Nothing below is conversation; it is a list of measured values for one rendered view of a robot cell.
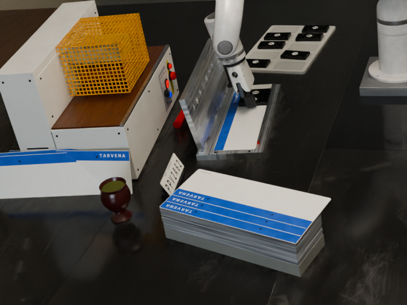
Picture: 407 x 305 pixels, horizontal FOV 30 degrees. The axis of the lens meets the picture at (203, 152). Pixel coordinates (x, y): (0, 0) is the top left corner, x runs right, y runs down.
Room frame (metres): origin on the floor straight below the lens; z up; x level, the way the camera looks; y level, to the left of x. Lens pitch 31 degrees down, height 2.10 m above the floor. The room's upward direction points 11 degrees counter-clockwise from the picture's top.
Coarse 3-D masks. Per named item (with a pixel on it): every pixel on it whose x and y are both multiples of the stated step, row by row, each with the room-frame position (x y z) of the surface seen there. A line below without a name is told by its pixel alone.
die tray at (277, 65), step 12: (324, 36) 2.68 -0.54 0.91; (252, 48) 2.71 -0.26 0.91; (288, 48) 2.64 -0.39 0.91; (300, 48) 2.62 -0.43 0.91; (312, 48) 2.60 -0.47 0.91; (276, 60) 2.56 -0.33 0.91; (288, 60) 2.54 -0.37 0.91; (300, 60) 2.52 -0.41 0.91; (312, 60) 2.50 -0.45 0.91; (264, 72) 2.50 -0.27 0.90; (276, 72) 2.47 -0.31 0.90; (288, 72) 2.45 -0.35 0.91; (300, 72) 2.42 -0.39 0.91
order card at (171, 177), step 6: (174, 156) 1.94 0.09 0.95; (174, 162) 1.92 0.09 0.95; (180, 162) 1.94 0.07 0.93; (168, 168) 1.87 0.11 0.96; (174, 168) 1.90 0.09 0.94; (180, 168) 1.92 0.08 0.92; (168, 174) 1.85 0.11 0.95; (174, 174) 1.88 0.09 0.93; (180, 174) 1.90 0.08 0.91; (162, 180) 1.81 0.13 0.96; (168, 180) 1.83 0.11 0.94; (174, 180) 1.86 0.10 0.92; (162, 186) 1.80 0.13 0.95; (168, 186) 1.81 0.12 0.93; (174, 186) 1.84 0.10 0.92; (168, 192) 1.79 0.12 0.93
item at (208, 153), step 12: (276, 84) 2.34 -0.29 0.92; (228, 96) 2.32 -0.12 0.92; (276, 96) 2.25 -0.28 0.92; (276, 108) 2.21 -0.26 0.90; (216, 120) 2.17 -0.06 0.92; (216, 132) 2.09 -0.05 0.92; (264, 132) 2.03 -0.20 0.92; (204, 144) 2.01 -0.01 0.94; (264, 144) 1.96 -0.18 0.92; (204, 156) 1.97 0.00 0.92; (216, 156) 1.96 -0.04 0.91; (228, 156) 1.95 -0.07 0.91; (240, 156) 1.94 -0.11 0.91; (252, 156) 1.93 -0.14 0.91; (264, 156) 1.93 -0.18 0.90
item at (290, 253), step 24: (168, 216) 1.61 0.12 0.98; (192, 216) 1.56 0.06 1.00; (216, 216) 1.54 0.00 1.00; (192, 240) 1.57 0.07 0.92; (216, 240) 1.52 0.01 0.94; (240, 240) 1.47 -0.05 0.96; (264, 240) 1.42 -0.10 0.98; (288, 240) 1.39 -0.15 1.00; (312, 240) 1.43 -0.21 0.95; (264, 264) 1.43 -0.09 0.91; (288, 264) 1.39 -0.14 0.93
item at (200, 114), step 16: (208, 48) 2.32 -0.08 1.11; (208, 64) 2.30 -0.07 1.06; (192, 80) 2.09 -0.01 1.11; (208, 80) 2.25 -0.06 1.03; (224, 80) 2.35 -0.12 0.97; (192, 96) 2.07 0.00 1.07; (208, 96) 2.20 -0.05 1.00; (192, 112) 2.00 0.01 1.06; (208, 112) 2.12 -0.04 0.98; (192, 128) 1.98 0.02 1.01; (208, 128) 2.07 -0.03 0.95
